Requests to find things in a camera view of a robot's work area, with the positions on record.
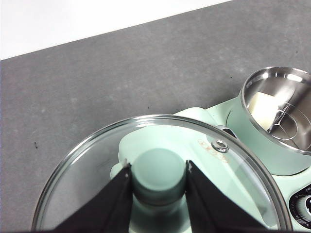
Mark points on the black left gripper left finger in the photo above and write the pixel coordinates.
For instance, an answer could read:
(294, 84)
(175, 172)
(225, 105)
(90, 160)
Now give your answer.
(107, 208)

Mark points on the mint green breakfast maker base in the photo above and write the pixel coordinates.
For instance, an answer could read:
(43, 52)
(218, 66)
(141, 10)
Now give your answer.
(295, 183)

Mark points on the silver control knob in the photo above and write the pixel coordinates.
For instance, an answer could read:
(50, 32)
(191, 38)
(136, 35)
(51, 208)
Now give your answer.
(309, 205)

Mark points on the steel steamer plate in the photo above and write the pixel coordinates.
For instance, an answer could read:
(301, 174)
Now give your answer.
(296, 131)

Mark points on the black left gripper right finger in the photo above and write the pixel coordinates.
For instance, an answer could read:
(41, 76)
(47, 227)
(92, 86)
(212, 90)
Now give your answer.
(213, 211)

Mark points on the glass pot lid green knob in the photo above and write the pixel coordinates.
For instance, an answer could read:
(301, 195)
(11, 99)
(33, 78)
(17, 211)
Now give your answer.
(159, 170)

